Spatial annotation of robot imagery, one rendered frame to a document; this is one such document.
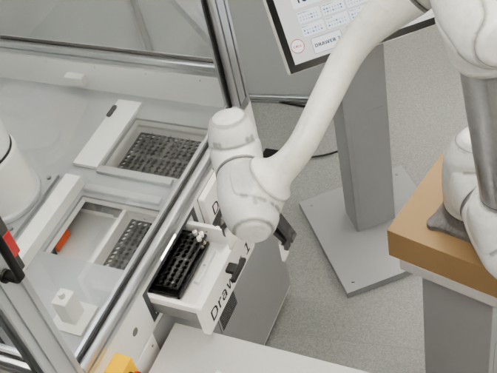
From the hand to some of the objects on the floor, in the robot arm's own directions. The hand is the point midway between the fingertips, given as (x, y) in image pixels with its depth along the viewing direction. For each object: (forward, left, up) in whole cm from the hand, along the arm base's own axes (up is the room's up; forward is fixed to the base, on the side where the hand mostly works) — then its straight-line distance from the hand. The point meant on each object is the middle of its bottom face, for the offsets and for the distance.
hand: (258, 248), depth 190 cm
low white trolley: (-18, +41, -97) cm, 107 cm away
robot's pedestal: (-37, -41, -97) cm, 111 cm away
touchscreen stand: (+23, -87, -97) cm, 132 cm away
